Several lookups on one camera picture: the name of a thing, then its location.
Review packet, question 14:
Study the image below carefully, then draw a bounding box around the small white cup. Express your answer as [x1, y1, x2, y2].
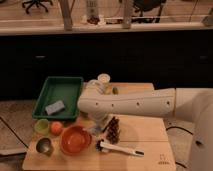
[98, 73, 110, 83]

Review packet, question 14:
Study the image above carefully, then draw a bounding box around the red orange bowl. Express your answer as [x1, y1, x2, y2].
[60, 125, 92, 155]

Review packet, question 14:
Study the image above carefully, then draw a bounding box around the wooden post right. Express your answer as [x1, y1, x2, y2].
[122, 0, 133, 29]

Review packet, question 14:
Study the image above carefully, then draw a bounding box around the orange fruit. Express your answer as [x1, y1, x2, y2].
[50, 121, 63, 136]

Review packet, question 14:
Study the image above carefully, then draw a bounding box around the black cable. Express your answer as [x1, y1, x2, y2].
[165, 125, 195, 136]
[0, 116, 29, 149]

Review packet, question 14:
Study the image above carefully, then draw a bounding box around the small metal cup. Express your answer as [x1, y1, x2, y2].
[36, 138, 53, 156]

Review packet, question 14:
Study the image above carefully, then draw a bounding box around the green plastic tray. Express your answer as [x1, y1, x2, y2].
[32, 76, 83, 121]

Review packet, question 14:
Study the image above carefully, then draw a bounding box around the green plastic cup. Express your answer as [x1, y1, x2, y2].
[34, 119, 49, 135]

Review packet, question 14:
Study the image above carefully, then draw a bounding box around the grey towel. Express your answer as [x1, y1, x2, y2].
[84, 124, 103, 136]

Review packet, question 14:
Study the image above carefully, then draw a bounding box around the grey blue sponge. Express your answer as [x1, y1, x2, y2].
[45, 100, 65, 115]

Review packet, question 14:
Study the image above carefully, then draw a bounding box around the wooden post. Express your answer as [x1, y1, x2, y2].
[59, 0, 72, 31]
[122, 0, 133, 29]

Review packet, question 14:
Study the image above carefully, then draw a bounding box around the black office chair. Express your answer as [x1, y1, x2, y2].
[22, 0, 53, 14]

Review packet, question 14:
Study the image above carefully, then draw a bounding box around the black cable left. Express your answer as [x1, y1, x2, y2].
[0, 116, 29, 149]

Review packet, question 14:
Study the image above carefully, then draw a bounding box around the brown grape bunch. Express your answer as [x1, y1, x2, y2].
[106, 118, 120, 144]

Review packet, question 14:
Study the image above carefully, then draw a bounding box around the wooden post left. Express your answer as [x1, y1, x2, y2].
[59, 0, 72, 31]

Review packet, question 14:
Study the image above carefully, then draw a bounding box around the green chili pepper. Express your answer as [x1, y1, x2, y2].
[112, 87, 119, 95]

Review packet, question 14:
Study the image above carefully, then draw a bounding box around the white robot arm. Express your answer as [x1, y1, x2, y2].
[77, 80, 213, 171]

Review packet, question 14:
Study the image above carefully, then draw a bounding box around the black cable right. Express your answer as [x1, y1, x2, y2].
[165, 125, 195, 136]

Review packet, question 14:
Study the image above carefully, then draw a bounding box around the white black dish brush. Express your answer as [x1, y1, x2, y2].
[96, 139, 144, 157]

